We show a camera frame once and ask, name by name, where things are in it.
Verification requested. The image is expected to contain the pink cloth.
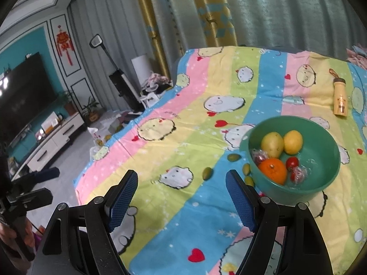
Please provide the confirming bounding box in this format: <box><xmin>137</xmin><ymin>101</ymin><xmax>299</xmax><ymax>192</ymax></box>
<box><xmin>146</xmin><ymin>73</ymin><xmax>172</xmax><ymax>91</ymax></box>

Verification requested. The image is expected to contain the orange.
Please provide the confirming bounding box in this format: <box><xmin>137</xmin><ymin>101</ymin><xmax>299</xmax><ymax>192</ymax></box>
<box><xmin>257</xmin><ymin>158</ymin><xmax>288</xmax><ymax>185</ymax></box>

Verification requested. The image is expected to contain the white stool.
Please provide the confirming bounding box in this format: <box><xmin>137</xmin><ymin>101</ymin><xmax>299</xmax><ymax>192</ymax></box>
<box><xmin>139</xmin><ymin>87</ymin><xmax>161</xmax><ymax>109</ymax></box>

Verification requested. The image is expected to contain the person's left hand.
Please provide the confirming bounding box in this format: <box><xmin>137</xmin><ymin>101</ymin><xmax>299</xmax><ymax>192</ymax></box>
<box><xmin>0</xmin><ymin>220</ymin><xmax>37</xmax><ymax>248</ymax></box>

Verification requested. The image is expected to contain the white cylinder appliance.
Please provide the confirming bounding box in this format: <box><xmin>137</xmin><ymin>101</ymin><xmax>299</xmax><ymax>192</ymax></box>
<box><xmin>131</xmin><ymin>54</ymin><xmax>155</xmax><ymax>85</ymax></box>

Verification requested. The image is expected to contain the red knot wall ornament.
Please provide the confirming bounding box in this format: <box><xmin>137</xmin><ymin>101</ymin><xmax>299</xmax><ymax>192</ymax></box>
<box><xmin>56</xmin><ymin>25</ymin><xmax>73</xmax><ymax>65</ymax></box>

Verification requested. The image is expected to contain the yellow-green pear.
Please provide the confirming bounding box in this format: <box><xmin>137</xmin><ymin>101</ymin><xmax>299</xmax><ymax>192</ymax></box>
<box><xmin>261</xmin><ymin>132</ymin><xmax>285</xmax><ymax>159</ymax></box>

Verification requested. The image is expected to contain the plastic-wrapped red fruit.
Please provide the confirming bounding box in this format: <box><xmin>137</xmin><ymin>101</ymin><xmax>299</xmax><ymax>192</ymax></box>
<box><xmin>290</xmin><ymin>165</ymin><xmax>308</xmax><ymax>183</ymax></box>
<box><xmin>251</xmin><ymin>149</ymin><xmax>268</xmax><ymax>164</ymax></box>

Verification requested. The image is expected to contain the grey-green curtain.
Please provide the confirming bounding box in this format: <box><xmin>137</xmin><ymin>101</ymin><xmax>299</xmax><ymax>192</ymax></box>
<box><xmin>161</xmin><ymin>0</ymin><xmax>367</xmax><ymax>61</ymax></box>

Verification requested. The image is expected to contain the printed striped blanket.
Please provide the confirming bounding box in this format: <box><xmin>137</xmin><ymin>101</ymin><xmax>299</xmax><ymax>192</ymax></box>
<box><xmin>73</xmin><ymin>46</ymin><xmax>367</xmax><ymax>275</ymax></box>

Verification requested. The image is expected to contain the grey sheer curtain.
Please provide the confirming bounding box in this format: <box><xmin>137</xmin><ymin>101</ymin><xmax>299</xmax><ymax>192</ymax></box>
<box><xmin>67</xmin><ymin>0</ymin><xmax>157</xmax><ymax>112</ymax></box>

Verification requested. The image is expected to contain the white box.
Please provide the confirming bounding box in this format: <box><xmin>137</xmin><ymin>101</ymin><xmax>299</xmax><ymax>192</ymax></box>
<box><xmin>42</xmin><ymin>112</ymin><xmax>59</xmax><ymax>134</ymax></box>

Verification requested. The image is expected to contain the potted plant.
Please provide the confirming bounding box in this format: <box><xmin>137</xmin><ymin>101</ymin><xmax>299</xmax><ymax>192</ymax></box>
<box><xmin>57</xmin><ymin>90</ymin><xmax>78</xmax><ymax>115</ymax></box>
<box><xmin>82</xmin><ymin>96</ymin><xmax>102</xmax><ymax>122</ymax></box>

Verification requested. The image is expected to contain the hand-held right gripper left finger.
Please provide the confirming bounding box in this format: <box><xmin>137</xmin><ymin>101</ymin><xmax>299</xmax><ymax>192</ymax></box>
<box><xmin>29</xmin><ymin>170</ymin><xmax>139</xmax><ymax>275</ymax></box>

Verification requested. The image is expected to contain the yellow patterned curtain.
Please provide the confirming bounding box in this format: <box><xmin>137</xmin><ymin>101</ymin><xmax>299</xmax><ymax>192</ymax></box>
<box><xmin>133</xmin><ymin>0</ymin><xmax>238</xmax><ymax>78</ymax></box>

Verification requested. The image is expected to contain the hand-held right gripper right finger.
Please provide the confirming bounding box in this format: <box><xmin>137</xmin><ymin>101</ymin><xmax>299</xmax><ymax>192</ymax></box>
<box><xmin>225</xmin><ymin>170</ymin><xmax>334</xmax><ymax>275</ymax></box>

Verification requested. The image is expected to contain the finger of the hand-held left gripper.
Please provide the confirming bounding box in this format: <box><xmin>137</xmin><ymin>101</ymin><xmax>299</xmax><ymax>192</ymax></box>
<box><xmin>17</xmin><ymin>167</ymin><xmax>61</xmax><ymax>185</ymax></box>
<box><xmin>11</xmin><ymin>187</ymin><xmax>54</xmax><ymax>211</ymax></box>

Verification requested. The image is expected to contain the yellow cartoon bottle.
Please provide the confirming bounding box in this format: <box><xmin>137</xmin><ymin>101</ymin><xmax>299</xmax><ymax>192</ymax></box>
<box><xmin>329</xmin><ymin>69</ymin><xmax>349</xmax><ymax>117</ymax></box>

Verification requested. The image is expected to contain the white television cabinet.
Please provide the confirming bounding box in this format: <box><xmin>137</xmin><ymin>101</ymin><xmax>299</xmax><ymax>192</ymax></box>
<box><xmin>8</xmin><ymin>112</ymin><xmax>86</xmax><ymax>178</ymax></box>

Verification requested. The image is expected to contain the green plastic bowl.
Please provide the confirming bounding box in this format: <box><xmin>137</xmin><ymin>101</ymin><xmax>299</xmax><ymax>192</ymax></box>
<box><xmin>239</xmin><ymin>116</ymin><xmax>342</xmax><ymax>204</ymax></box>

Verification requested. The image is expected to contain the yellow lemon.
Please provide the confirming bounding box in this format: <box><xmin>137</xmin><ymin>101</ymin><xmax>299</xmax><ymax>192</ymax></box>
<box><xmin>283</xmin><ymin>130</ymin><xmax>303</xmax><ymax>154</ymax></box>

